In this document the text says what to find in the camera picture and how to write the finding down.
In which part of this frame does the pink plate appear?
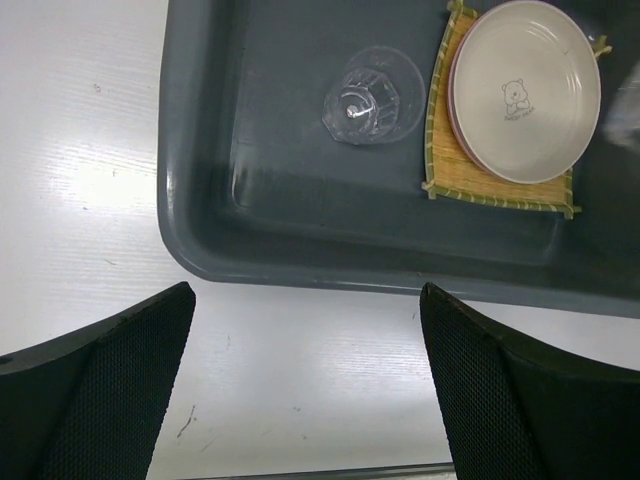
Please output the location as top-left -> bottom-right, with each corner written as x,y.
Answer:
447,16 -> 497,176

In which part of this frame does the woven bamboo mat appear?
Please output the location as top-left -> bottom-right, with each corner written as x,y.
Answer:
422,1 -> 609,218

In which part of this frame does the cream plate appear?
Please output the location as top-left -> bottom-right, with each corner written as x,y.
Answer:
455,1 -> 601,184

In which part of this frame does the clear plastic cup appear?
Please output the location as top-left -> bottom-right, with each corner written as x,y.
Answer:
322,46 -> 427,145

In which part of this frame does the grey plastic bin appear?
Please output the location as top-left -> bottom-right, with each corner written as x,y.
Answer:
157,1 -> 639,317

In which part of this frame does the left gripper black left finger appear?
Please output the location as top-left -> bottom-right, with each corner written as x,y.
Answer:
1,282 -> 195,479

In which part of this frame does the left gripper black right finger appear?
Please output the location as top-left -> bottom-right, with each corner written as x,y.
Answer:
420,283 -> 639,479

